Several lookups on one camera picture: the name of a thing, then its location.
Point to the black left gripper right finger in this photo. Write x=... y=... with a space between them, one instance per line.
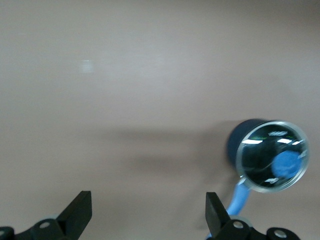
x=216 y=215

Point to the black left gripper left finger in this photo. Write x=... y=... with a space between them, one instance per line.
x=75 y=212

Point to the glass lid with blue knob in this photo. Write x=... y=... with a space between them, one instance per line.
x=285 y=165

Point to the small white square sticker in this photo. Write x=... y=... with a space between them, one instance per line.
x=86 y=66

